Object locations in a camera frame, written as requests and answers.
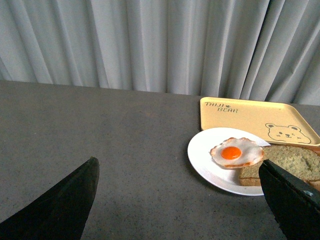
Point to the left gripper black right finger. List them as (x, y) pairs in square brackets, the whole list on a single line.
[(294, 203)]

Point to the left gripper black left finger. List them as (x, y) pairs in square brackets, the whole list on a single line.
[(61, 212)]

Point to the bread slice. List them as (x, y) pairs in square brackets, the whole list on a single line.
[(250, 176), (285, 153)]

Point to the white round plate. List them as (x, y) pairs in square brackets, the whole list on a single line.
[(225, 179)]

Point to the fried egg toy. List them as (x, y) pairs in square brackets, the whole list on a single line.
[(236, 153)]

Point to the yellow bear tray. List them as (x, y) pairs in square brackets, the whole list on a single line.
[(276, 123)]

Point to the grey curtain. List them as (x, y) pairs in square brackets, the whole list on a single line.
[(265, 50)]

